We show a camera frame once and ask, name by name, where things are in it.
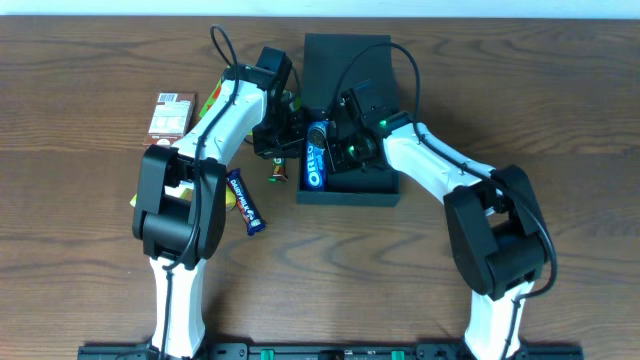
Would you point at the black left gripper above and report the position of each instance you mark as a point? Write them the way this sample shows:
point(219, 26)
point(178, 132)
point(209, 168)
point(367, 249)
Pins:
point(279, 148)

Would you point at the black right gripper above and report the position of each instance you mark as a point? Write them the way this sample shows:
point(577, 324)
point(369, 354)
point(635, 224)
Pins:
point(332, 151)

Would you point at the KitKat Milo bar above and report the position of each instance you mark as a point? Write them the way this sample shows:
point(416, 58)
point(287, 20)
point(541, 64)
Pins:
point(278, 170)

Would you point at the blue Oreo pack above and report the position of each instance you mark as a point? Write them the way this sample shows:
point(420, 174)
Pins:
point(315, 168)

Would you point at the black gift box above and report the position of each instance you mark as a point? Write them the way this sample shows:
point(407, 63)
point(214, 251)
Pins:
point(348, 76)

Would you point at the colourful gummy candy bag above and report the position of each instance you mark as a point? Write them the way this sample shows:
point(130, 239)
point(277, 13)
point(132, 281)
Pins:
point(210, 100)

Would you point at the brown Pocky box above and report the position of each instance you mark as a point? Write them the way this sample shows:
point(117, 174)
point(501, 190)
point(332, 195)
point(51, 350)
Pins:
point(171, 118)

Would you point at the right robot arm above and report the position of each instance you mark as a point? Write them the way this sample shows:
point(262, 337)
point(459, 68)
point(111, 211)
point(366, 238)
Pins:
point(499, 240)

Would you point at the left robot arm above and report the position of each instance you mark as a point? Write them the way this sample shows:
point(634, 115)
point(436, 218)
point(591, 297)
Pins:
point(180, 210)

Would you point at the yellow Mentos bottle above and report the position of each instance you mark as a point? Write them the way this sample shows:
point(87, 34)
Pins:
point(230, 199)

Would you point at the Dairy Milk chocolate bar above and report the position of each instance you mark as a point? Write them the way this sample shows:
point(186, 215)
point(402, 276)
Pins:
point(248, 210)

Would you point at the green yellow snack box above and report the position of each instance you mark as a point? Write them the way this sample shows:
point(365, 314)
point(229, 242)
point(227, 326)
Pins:
point(183, 192)

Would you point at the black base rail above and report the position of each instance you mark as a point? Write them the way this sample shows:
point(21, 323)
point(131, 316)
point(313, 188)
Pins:
point(241, 351)

